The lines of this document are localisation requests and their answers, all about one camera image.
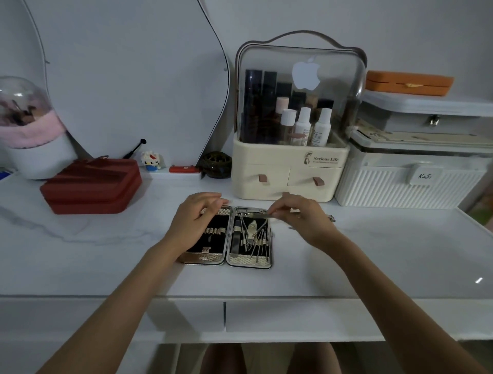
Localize person's right hand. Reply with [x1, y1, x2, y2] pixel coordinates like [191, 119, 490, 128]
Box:
[268, 193, 340, 252]

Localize person's left hand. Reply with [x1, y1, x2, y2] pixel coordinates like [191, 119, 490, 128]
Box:
[166, 192, 230, 253]

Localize thin metal manicure tool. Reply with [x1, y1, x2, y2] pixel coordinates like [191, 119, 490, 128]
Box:
[236, 211, 300, 219]

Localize manicure set case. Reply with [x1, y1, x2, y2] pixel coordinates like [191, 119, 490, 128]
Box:
[176, 205, 273, 270]

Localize person's right forearm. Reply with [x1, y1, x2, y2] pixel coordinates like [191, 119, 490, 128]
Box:
[319, 230, 490, 374]

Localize person's left forearm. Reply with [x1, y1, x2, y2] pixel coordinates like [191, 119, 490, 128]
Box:
[36, 236, 190, 374]

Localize dark round openwork ornament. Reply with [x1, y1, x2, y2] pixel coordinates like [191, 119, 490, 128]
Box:
[200, 151, 233, 180]

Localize cream cosmetic organizer clear lid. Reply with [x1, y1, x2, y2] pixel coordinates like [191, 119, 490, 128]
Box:
[231, 30, 367, 203]

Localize metal nail nipper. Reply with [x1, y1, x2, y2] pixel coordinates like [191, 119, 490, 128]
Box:
[246, 220, 267, 248]

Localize bundle of thin metal tools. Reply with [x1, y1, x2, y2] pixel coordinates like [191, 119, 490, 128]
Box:
[250, 227, 269, 264]

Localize small white cat figurine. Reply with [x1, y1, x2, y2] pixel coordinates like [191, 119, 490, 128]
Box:
[140, 151, 165, 172]

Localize black ball-tipped stick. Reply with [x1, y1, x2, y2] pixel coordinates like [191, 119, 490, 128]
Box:
[122, 138, 147, 160]

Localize white ribbed storage box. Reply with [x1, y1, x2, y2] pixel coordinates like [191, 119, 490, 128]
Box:
[334, 130, 493, 211]

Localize row of dark cosmetic tubes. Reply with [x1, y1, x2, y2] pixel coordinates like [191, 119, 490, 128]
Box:
[241, 69, 335, 144]

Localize white desk drawer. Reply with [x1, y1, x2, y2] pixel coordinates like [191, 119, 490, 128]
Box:
[0, 297, 225, 344]
[226, 299, 493, 343]

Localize red jewelry box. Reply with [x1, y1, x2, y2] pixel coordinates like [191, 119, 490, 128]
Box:
[39, 156, 143, 216]

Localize curved frameless mirror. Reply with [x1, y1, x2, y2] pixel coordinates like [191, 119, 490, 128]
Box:
[21, 0, 231, 167]

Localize person's legs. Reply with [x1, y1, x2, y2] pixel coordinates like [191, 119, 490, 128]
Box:
[200, 342, 342, 374]

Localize grey latched storage box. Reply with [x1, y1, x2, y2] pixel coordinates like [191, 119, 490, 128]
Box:
[357, 90, 493, 135]

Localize orange flat case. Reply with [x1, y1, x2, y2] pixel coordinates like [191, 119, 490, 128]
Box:
[364, 70, 455, 97]

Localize domed makeup brush holder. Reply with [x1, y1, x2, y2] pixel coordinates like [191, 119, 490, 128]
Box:
[0, 76, 79, 181]

